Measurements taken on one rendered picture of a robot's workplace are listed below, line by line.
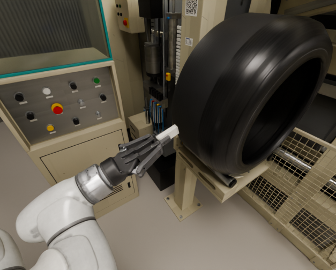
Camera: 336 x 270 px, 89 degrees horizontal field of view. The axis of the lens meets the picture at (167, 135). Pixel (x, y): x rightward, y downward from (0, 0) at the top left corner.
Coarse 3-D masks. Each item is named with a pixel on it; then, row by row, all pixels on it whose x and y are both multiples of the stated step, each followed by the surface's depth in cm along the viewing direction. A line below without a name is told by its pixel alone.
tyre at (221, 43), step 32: (224, 32) 52; (256, 32) 46; (288, 32) 43; (320, 32) 46; (192, 64) 55; (224, 64) 47; (256, 64) 42; (288, 64) 43; (320, 64) 57; (192, 96) 54; (224, 96) 46; (256, 96) 43; (288, 96) 82; (192, 128) 57; (224, 128) 48; (256, 128) 92; (288, 128) 77; (224, 160) 56; (256, 160) 73
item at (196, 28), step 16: (208, 0) 63; (224, 0) 66; (192, 16) 68; (208, 16) 66; (224, 16) 70; (192, 32) 71; (192, 48) 74; (176, 160) 128; (176, 176) 138; (192, 176) 131; (176, 192) 151; (192, 192) 148
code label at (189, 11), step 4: (188, 0) 67; (192, 0) 65; (196, 0) 64; (188, 4) 68; (192, 4) 66; (196, 4) 65; (188, 8) 68; (192, 8) 67; (196, 8) 65; (188, 12) 69; (192, 12) 67; (196, 12) 66; (196, 16) 66
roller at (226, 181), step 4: (188, 148) 92; (192, 152) 89; (196, 156) 88; (200, 160) 86; (216, 172) 78; (220, 176) 77; (224, 176) 75; (228, 176) 75; (224, 180) 75; (228, 180) 74; (232, 180) 73; (236, 180) 74; (228, 184) 74; (232, 184) 73
